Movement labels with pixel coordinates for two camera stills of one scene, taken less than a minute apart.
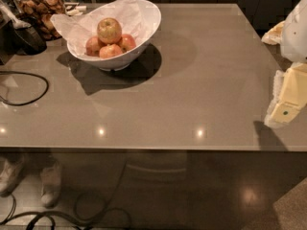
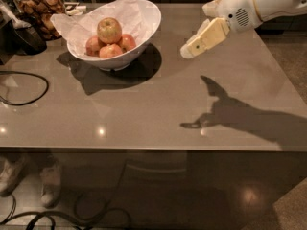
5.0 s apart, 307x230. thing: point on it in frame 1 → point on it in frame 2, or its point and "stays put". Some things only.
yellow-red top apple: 108,31 stays put
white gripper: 295,35 → 239,8
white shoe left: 11,170 stays put
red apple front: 109,51 stays put
